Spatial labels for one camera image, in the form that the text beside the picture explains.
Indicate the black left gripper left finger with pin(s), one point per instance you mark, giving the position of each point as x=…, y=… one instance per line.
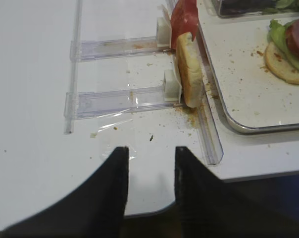
x=93, y=210

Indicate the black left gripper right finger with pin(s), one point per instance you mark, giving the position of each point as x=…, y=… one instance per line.
x=210, y=208

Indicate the bread bun slice left rack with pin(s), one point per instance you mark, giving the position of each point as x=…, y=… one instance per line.
x=190, y=70

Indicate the tomato slice on stack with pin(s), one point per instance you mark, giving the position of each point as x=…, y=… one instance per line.
x=292, y=39

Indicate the green lettuce leaf on stack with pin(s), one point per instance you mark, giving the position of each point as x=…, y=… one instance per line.
x=277, y=35

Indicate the green lettuce in box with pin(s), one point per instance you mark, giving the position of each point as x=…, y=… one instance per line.
x=277, y=6

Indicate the tomato slice in left rack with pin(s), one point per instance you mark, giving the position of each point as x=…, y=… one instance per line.
x=184, y=19

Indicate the clear lower left track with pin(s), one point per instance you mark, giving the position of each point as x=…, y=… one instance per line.
x=97, y=104

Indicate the clear track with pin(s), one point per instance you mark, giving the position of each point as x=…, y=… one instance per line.
x=82, y=51
x=97, y=104

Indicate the cream rectangular metal tray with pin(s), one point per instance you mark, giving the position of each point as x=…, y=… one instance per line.
x=254, y=99

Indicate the white pusher block left lower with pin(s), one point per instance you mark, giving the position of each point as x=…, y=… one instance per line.
x=172, y=87

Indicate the white pusher block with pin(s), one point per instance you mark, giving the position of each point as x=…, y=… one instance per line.
x=172, y=87
x=163, y=28

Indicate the bottom bun slice on tray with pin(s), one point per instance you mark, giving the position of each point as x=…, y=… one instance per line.
x=276, y=61

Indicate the clear upper left track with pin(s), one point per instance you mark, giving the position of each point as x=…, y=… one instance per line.
x=82, y=51

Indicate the white pusher block left upper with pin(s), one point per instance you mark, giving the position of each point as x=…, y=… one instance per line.
x=163, y=28

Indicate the clear plastic vegetable box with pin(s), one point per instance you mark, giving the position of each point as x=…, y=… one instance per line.
x=233, y=8

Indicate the clear rail far left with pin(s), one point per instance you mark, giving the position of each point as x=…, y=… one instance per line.
x=72, y=67

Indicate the clear rail left of tray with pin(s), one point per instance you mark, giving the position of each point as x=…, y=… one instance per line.
x=212, y=147

